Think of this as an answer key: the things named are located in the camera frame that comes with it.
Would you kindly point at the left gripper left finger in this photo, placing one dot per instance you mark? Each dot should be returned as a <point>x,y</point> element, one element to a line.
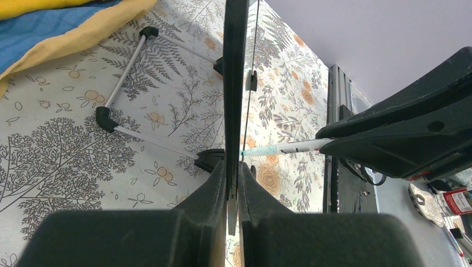
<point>191,234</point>

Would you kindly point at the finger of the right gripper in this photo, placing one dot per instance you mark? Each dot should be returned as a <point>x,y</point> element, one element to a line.
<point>437,144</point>
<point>447,83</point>

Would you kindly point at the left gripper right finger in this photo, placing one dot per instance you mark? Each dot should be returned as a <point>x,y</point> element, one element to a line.
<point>273,235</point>

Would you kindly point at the green whiteboard marker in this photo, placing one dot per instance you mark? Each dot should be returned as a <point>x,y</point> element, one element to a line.
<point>287,148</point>

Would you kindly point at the small whiteboard black frame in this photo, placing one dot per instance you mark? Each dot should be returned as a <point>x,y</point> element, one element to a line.
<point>231,67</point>

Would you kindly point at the blue cartoon cloth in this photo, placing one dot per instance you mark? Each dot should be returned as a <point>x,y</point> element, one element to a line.
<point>40,34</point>

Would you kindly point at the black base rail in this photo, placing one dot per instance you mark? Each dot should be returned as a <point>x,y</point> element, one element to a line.
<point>345,189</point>

